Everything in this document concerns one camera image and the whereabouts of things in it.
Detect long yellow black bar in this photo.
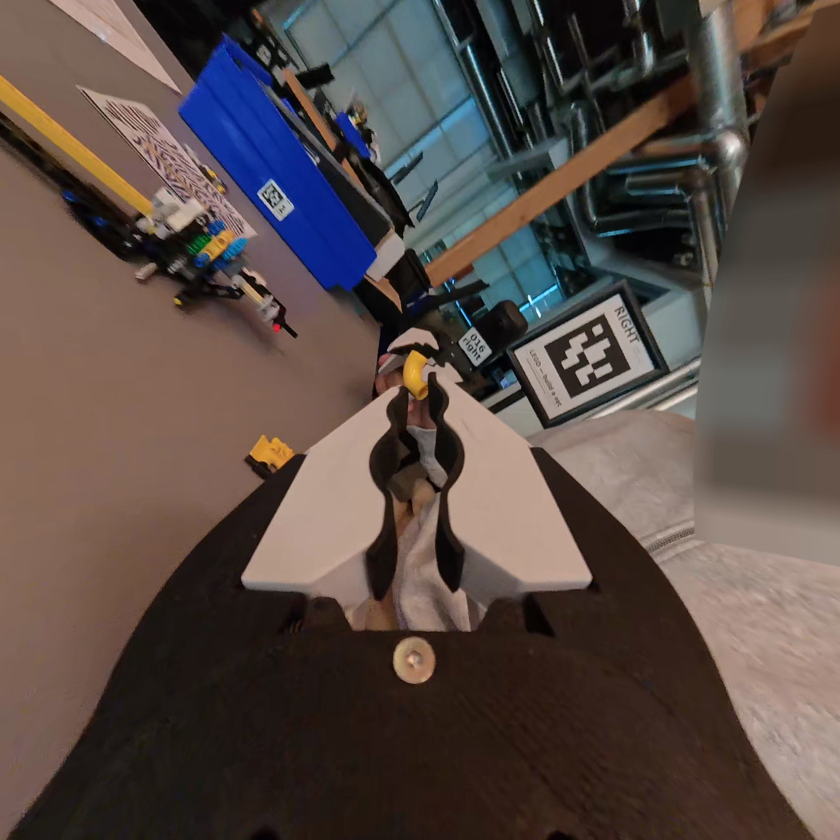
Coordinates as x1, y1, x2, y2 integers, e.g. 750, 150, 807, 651
0, 73, 156, 260

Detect yellow curved lego piece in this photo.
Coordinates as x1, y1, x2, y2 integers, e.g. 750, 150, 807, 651
403, 349, 431, 400

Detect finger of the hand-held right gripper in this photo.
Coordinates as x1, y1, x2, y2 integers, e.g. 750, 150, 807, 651
425, 354, 468, 388
386, 327, 442, 361

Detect lego vehicle model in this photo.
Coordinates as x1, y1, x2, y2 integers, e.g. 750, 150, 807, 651
62, 182, 299, 340

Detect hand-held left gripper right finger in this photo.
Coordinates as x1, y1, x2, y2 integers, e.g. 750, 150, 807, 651
425, 376, 595, 632

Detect black framed marker sign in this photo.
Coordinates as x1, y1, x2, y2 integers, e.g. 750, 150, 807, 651
507, 280, 672, 429

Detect grey zip hoodie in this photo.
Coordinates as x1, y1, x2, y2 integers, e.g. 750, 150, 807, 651
525, 410, 840, 840

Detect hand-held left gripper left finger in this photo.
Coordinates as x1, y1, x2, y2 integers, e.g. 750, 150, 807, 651
241, 386, 408, 632

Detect blue plastic bin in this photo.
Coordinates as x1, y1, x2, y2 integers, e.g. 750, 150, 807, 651
177, 31, 380, 294

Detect wooden ceiling beam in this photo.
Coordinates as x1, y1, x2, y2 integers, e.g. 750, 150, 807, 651
425, 69, 700, 287

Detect zebra print sticker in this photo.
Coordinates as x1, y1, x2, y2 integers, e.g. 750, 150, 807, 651
77, 85, 258, 242

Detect metal ceiling pipes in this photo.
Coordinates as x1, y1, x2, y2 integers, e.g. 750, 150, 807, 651
453, 0, 752, 280

